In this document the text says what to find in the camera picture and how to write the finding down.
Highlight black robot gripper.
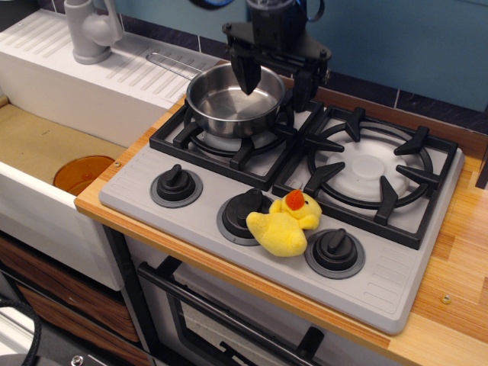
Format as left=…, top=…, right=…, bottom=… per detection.
left=222, top=1, right=331, bottom=112

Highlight stainless steel saucepan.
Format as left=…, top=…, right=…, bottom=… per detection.
left=146, top=52, right=286, bottom=138

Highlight black left stove knob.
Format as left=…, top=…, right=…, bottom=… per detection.
left=149, top=164, right=203, bottom=209

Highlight black stove knob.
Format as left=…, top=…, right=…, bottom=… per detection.
left=217, top=188, right=272, bottom=246
left=304, top=228, right=365, bottom=280
left=149, top=164, right=203, bottom=209

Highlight black middle stove knob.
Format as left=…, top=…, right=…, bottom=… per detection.
left=217, top=188, right=272, bottom=246

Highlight black right stove knob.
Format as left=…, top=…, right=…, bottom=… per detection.
left=304, top=228, right=365, bottom=280

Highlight grey toy stove top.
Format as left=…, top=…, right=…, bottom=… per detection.
left=98, top=86, right=466, bottom=336

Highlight black left burner grate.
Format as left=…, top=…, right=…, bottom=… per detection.
left=149, top=86, right=325, bottom=191

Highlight black burner grate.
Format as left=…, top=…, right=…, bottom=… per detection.
left=272, top=106, right=464, bottom=249
left=149, top=86, right=325, bottom=191

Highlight black right burner grate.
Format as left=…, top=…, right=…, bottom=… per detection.
left=272, top=106, right=464, bottom=249

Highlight yellow stuffed duck toy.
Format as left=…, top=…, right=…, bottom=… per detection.
left=246, top=190, right=323, bottom=258

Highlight grey toy faucet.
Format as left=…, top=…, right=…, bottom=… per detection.
left=64, top=0, right=124, bottom=65

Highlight orange plastic sink drain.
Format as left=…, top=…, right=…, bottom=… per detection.
left=53, top=155, right=114, bottom=196

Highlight white toy sink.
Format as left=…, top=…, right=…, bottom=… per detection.
left=1, top=10, right=217, bottom=291

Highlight grey oven door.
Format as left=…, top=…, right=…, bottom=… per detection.
left=127, top=239, right=393, bottom=365

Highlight wooden drawer fronts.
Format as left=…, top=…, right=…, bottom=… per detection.
left=1, top=233, right=151, bottom=365

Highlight black blue arm cable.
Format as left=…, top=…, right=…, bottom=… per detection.
left=186, top=0, right=327, bottom=23

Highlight black oven door handle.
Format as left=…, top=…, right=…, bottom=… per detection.
left=137, top=256, right=324, bottom=365

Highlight black braided cable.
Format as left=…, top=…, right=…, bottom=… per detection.
left=0, top=297, right=43, bottom=366

